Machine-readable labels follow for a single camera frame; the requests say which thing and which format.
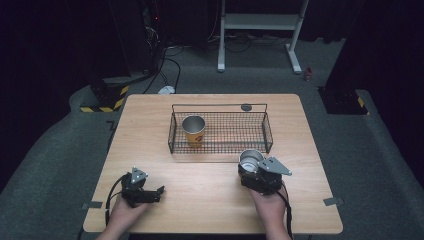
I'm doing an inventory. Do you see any black stand base yellow mark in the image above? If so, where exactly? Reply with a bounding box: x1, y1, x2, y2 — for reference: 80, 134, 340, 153
317, 86, 371, 116

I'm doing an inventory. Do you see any bundle of floor cables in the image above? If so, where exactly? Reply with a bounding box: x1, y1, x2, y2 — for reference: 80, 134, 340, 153
207, 31, 292, 55

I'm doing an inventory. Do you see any white metal stand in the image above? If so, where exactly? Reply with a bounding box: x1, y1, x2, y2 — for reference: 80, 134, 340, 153
216, 0, 311, 75

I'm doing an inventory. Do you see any black wire basket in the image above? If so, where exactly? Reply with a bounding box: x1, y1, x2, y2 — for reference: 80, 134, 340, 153
167, 103, 275, 156

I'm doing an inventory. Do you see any person's right hand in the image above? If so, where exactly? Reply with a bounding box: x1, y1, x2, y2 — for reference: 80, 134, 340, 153
249, 186, 288, 228

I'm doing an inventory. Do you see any black yellow striped stand base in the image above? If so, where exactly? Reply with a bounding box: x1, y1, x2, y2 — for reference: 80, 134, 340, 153
79, 77, 131, 114

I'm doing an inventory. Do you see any left hand-held gripper black cable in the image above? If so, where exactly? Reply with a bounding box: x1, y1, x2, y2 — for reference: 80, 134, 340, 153
104, 173, 129, 228

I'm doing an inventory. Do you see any grey tape strip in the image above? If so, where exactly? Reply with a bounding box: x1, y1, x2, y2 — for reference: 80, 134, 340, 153
322, 196, 346, 207
81, 200, 104, 211

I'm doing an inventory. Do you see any right hand-held gripper black cable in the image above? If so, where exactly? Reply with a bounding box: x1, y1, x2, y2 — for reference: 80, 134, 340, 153
275, 190, 295, 240

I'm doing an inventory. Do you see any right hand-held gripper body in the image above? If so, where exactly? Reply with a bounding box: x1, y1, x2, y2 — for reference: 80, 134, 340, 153
240, 156, 294, 196

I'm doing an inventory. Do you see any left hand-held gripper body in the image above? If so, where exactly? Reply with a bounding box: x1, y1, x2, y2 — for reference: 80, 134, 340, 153
120, 166, 150, 209

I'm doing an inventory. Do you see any person's left hand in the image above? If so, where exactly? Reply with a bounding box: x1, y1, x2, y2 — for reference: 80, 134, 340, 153
105, 195, 150, 232

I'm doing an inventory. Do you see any hand-held gripper black cable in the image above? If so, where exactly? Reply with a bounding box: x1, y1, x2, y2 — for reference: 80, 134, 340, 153
104, 173, 129, 228
275, 190, 295, 240

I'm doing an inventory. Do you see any black floor cable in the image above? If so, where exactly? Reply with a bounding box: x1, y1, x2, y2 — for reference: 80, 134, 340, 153
142, 46, 183, 95

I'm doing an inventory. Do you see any orange paper cup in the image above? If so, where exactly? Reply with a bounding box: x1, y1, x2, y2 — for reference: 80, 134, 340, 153
181, 114, 207, 149

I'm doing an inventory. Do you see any dark computer tower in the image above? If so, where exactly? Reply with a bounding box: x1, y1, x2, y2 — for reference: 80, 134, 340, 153
109, 0, 167, 76

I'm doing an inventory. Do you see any silver metal can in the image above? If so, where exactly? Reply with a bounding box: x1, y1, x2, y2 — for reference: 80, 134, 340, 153
238, 148, 266, 174

